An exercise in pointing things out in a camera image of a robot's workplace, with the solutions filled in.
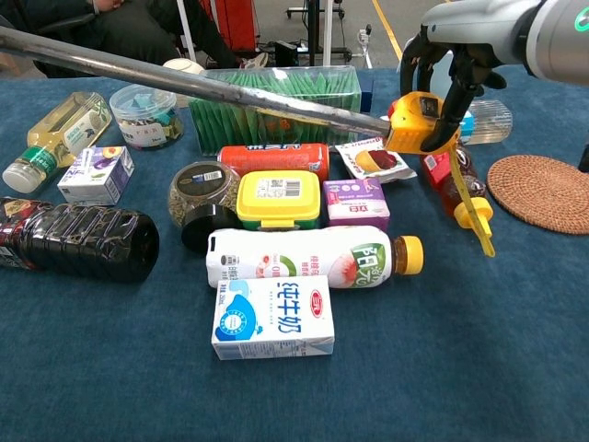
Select red soda can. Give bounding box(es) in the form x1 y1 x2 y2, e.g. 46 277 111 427
216 143 331 181

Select seed jar black lid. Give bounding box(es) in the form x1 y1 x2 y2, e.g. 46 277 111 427
167 160 243 254

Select small purple white carton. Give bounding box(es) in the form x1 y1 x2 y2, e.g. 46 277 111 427
321 178 391 231

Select clear round tub of clips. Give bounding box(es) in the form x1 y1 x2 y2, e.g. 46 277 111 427
109 81 185 151

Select black tripod stand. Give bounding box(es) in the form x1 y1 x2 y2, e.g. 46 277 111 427
298 0 353 66

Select white sneaker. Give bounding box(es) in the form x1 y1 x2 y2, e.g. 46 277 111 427
238 52 271 70

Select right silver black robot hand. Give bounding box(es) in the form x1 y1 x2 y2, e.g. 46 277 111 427
398 0 542 152

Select seated person dark clothes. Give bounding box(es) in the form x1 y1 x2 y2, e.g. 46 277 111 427
0 0 271 78

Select blue felt table cover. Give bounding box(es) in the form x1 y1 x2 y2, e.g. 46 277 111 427
0 64 589 442

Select clear bottle blue label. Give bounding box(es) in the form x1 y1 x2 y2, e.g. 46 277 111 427
457 99 514 146

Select white snack packet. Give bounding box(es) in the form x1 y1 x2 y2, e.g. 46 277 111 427
334 137 418 184

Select black office chair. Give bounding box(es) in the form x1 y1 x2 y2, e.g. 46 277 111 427
17 12 98 78

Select round woven rattan coaster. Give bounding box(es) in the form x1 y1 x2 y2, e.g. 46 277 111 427
486 155 589 236

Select pale yellow liquid bottle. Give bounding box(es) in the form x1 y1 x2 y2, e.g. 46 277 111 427
2 91 113 193

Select light blue pitcher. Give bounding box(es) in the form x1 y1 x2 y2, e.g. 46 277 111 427
402 36 478 100

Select honey bottle yellow nozzle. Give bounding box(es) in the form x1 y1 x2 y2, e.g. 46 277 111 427
419 137 494 231

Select black foot pedal box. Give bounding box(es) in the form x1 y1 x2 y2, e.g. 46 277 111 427
257 40 310 67

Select white drink bottle yellow cap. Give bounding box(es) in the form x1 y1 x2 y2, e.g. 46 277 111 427
205 225 424 289

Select yellow tape measure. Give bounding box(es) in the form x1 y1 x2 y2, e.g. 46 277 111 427
0 25 497 258

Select dark blue box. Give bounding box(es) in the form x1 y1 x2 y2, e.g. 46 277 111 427
360 77 375 113

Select white blue milk carton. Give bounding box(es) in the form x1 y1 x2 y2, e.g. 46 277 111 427
211 273 336 361

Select yellow lidded plastic box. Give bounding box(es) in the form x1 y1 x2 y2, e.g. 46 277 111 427
236 169 322 231

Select beige bowl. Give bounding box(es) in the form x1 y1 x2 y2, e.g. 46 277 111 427
160 57 206 79

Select dark drink bottle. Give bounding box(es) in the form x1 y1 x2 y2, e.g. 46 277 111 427
0 196 161 284

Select red cabinet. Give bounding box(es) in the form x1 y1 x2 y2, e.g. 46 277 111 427
202 0 259 52

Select white frame post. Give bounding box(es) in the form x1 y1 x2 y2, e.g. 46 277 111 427
177 0 198 50
321 0 335 68

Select clear box of green packets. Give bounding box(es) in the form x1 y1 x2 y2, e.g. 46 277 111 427
187 65 363 156

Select purple white juice carton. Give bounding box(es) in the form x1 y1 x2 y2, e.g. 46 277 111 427
57 145 135 206

